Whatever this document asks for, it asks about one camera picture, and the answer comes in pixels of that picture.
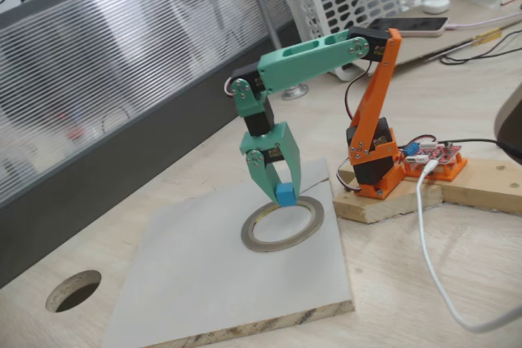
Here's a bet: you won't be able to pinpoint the blue cube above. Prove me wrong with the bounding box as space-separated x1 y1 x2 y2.
274 182 296 208

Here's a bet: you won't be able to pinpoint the wooden arm mounting base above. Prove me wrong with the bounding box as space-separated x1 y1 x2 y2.
332 155 522 226

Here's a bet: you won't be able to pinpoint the silver round metal foot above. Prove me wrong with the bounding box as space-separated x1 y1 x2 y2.
282 81 310 101

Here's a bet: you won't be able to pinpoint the white laminated board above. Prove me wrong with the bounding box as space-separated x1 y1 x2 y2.
100 156 354 348

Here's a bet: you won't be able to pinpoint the grey ribbed desk partition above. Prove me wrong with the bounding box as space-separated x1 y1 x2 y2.
0 0 301 290

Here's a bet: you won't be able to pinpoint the red controller board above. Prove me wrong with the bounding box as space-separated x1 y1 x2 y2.
401 138 468 182

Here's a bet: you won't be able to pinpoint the smartphone with white case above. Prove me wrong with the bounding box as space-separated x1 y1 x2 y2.
366 16 449 37

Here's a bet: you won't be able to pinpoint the white earbuds case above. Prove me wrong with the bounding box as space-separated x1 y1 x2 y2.
422 0 451 15

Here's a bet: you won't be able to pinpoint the blurred grey foreground object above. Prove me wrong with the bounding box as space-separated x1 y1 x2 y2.
493 81 522 161

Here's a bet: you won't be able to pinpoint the grey tape ring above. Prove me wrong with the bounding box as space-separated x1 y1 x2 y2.
240 196 326 253

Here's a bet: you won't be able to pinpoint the white usb cable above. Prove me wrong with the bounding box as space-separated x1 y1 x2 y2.
414 159 522 333

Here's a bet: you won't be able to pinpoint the black power cable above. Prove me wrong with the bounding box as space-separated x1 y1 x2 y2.
442 138 522 164

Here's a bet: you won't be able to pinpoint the thin black cable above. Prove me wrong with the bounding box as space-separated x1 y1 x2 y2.
439 31 522 66

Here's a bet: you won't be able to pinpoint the yellow handled screwdriver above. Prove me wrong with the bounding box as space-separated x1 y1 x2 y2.
423 26 503 62

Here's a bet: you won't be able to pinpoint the white phone charging cable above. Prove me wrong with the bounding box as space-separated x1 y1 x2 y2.
444 11 522 32

